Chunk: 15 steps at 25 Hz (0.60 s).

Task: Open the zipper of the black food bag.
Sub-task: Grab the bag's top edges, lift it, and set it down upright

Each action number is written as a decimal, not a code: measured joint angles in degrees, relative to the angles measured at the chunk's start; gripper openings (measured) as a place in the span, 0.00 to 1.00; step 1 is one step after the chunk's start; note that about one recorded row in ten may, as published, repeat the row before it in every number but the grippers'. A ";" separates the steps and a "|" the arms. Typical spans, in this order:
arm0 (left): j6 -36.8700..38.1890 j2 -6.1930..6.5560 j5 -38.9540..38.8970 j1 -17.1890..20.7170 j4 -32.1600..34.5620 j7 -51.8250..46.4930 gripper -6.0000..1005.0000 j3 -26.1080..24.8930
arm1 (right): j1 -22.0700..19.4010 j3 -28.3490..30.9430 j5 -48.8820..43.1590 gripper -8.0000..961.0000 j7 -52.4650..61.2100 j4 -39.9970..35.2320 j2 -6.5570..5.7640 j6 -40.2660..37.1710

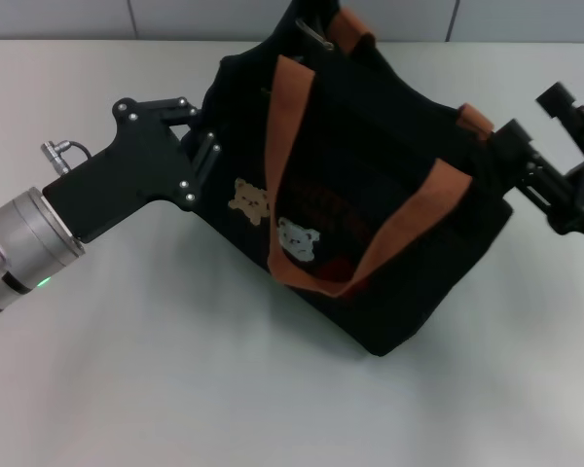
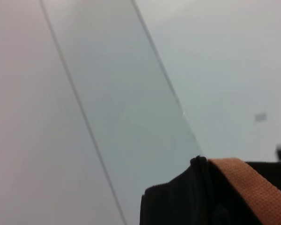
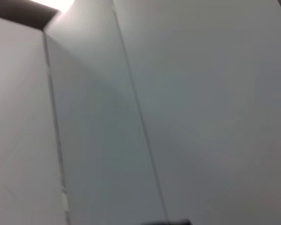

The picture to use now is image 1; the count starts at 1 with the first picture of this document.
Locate left gripper silver cable plug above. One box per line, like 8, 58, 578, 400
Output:
39, 139, 93, 174

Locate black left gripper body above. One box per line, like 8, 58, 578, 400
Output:
42, 97, 200, 243

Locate black food bag brown handles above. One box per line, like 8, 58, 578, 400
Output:
182, 0, 515, 359

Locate silver zipper pull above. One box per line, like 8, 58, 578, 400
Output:
295, 18, 336, 51

